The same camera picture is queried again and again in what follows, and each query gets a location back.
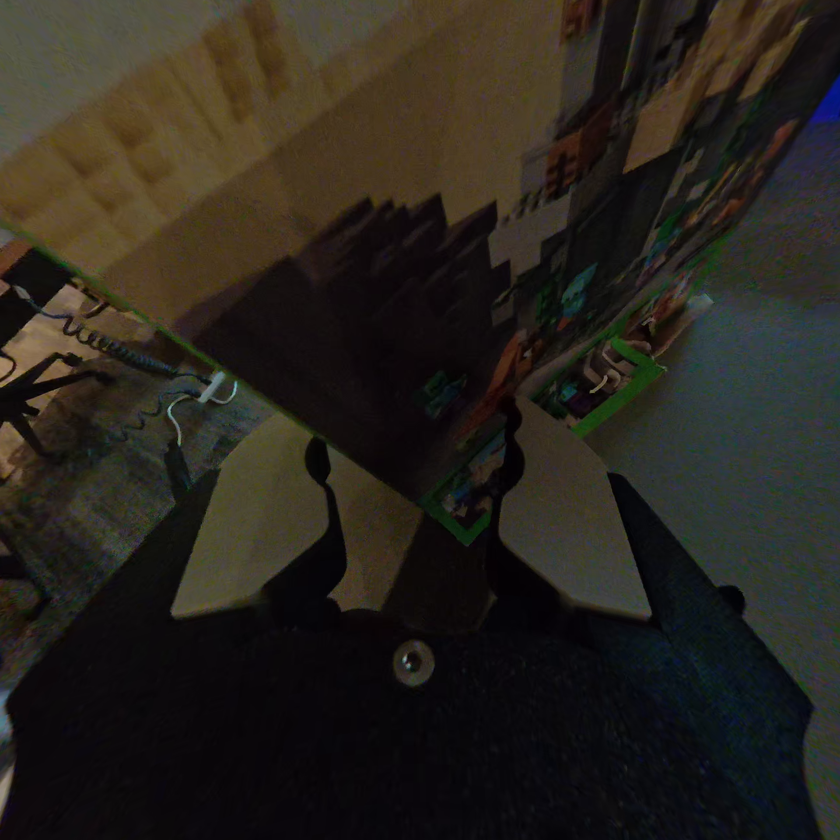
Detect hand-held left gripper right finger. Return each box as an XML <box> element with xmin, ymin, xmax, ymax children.
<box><xmin>489</xmin><ymin>398</ymin><xmax>653</xmax><ymax>620</ymax></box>

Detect green toy brick box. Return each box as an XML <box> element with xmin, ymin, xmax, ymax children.
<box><xmin>0</xmin><ymin>0</ymin><xmax>840</xmax><ymax>546</ymax></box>

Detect black metal frame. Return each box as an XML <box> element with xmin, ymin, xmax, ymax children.
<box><xmin>0</xmin><ymin>243</ymin><xmax>119</xmax><ymax>460</ymax></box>

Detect black coiled cable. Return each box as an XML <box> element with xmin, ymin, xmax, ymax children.
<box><xmin>11</xmin><ymin>283</ymin><xmax>211</xmax><ymax>388</ymax></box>

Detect white cable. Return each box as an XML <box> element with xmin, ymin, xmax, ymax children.
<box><xmin>122</xmin><ymin>388</ymin><xmax>211</xmax><ymax>455</ymax></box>

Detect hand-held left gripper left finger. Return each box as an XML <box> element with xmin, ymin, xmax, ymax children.
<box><xmin>171</xmin><ymin>415</ymin><xmax>353</xmax><ymax>620</ymax></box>

